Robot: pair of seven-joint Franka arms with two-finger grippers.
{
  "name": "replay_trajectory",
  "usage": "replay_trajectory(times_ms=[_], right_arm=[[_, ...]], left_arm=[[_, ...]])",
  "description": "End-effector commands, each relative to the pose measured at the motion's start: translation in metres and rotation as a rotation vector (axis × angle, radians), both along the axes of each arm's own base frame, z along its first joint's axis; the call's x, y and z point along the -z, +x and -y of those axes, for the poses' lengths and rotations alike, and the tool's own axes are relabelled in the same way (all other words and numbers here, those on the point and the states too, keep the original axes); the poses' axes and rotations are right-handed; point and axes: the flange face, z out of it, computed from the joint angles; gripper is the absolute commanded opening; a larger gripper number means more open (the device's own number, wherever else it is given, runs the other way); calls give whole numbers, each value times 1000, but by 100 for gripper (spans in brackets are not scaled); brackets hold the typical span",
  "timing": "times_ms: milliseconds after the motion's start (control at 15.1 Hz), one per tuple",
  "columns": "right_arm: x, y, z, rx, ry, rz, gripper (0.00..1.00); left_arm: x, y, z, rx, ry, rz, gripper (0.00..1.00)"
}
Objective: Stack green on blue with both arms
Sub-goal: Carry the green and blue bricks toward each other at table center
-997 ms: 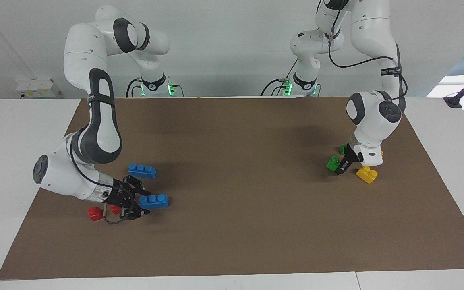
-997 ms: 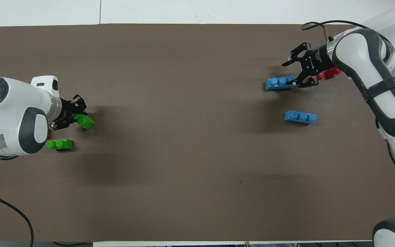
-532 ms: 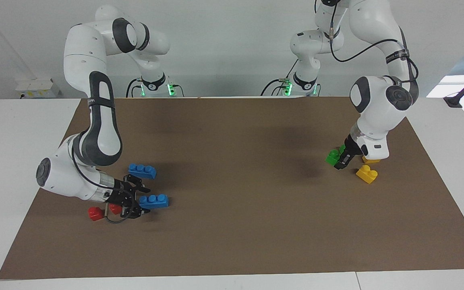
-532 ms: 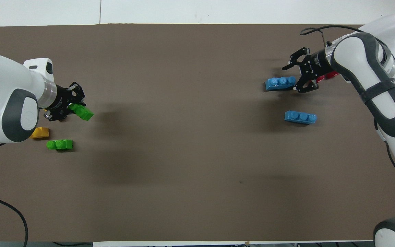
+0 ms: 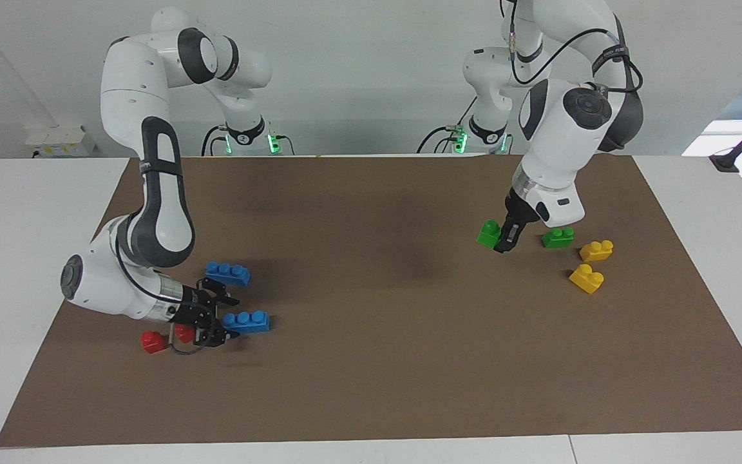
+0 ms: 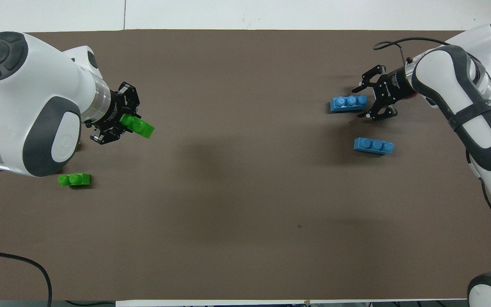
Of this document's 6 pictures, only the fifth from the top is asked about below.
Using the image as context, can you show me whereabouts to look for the white wall socket box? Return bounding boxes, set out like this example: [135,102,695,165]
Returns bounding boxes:
[25,125,97,159]

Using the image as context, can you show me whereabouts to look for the blue three-stud toy block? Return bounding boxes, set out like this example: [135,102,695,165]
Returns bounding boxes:
[204,261,251,287]
[222,310,271,336]

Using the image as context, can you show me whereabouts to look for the brown table mat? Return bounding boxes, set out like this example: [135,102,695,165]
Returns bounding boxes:
[0,153,742,448]

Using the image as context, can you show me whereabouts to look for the black base cable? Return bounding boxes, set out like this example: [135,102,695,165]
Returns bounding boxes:
[417,125,466,155]
[201,125,227,157]

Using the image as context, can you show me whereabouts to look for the yellow two-stud toy block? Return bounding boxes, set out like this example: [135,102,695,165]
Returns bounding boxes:
[568,263,605,295]
[578,239,614,262]

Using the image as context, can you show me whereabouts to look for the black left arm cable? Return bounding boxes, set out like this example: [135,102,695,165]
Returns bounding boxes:
[502,0,644,92]

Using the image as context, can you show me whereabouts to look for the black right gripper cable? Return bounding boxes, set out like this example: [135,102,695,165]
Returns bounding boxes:
[115,245,217,356]

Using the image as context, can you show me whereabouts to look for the black left base cable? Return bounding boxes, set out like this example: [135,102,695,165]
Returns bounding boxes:
[417,125,466,155]

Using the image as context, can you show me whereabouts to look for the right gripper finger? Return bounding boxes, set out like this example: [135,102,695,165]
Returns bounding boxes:
[195,322,240,349]
[198,278,240,307]

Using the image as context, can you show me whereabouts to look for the black right base cable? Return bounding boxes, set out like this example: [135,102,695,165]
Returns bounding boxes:
[201,125,227,157]

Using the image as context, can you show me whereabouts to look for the green two-stud toy block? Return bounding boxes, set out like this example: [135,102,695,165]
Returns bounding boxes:
[476,219,502,249]
[541,226,575,249]

